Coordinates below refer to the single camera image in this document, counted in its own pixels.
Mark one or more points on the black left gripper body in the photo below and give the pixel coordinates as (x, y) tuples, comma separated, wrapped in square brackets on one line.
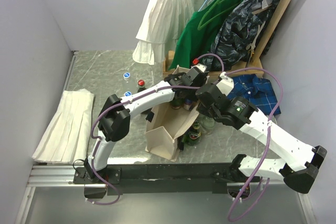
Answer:
[(192, 95)]

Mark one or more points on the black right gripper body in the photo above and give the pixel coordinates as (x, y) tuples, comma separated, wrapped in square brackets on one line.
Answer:
[(202, 109)]

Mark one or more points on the red bull can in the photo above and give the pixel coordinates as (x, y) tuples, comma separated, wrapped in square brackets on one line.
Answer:
[(188, 104)]

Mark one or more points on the green gold-capped glass bottle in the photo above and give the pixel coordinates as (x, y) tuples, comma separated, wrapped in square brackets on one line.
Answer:
[(176, 103)]

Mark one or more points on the beige canvas tote bag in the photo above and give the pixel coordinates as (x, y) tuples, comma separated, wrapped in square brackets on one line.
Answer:
[(165, 125)]

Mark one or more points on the clear water bottle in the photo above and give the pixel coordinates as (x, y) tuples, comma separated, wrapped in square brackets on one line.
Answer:
[(128, 82), (137, 117)]

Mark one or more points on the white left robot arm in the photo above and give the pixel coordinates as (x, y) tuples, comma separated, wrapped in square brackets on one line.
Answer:
[(113, 122)]

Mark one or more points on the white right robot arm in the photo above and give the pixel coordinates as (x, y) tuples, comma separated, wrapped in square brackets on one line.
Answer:
[(297, 164)]

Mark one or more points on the clear Chang soda bottle near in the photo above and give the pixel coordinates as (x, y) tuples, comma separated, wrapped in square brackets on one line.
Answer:
[(207, 125)]

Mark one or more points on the blue plaid shirt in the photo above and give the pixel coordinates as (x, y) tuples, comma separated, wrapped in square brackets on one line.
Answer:
[(256, 90)]

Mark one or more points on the green garment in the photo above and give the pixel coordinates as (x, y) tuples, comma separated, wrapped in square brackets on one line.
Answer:
[(192, 42)]

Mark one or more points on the green beer bottle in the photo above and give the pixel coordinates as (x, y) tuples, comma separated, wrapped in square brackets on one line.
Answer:
[(193, 135)]

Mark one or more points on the dark cola bottle red cap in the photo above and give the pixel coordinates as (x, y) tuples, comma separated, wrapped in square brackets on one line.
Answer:
[(141, 87)]

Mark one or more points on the white pleated skirt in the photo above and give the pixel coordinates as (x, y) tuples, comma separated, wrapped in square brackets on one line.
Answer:
[(163, 23)]

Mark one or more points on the green hanger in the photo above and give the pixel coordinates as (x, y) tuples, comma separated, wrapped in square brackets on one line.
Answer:
[(219, 8)]

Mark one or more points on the folded white cloth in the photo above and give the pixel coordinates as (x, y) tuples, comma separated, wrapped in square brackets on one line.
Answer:
[(67, 135)]

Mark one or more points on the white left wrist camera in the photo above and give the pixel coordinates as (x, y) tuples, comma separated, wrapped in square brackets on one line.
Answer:
[(196, 64)]

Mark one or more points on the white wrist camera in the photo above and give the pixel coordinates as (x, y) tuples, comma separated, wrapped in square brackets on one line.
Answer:
[(196, 64), (224, 83)]

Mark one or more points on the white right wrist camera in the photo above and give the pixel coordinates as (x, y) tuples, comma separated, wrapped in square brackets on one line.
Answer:
[(224, 83)]

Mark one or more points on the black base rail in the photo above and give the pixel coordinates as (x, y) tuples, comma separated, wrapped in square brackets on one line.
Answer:
[(158, 178)]

